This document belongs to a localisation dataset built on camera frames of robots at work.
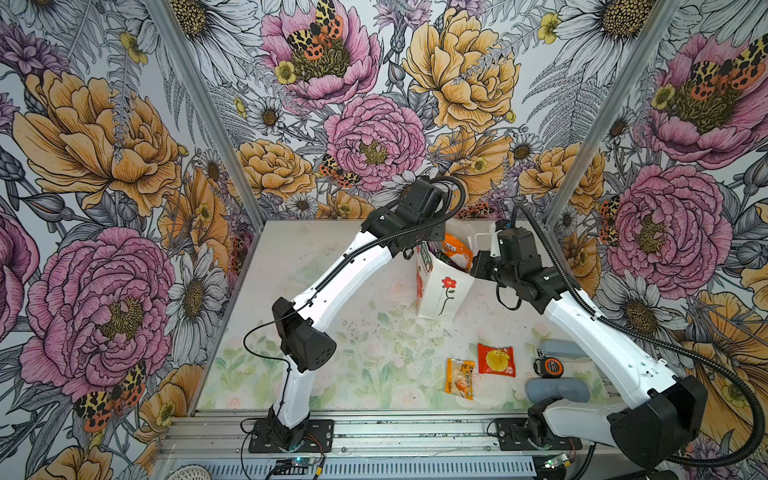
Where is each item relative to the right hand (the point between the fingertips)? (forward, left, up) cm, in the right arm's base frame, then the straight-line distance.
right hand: (474, 267), depth 79 cm
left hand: (+6, +11, +7) cm, 15 cm away
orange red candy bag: (+7, +3, -1) cm, 8 cm away
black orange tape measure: (-19, -20, -21) cm, 35 cm away
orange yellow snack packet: (-20, +4, -23) cm, 31 cm away
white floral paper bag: (-2, +8, -5) cm, 10 cm away
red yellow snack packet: (-16, -7, -22) cm, 29 cm away
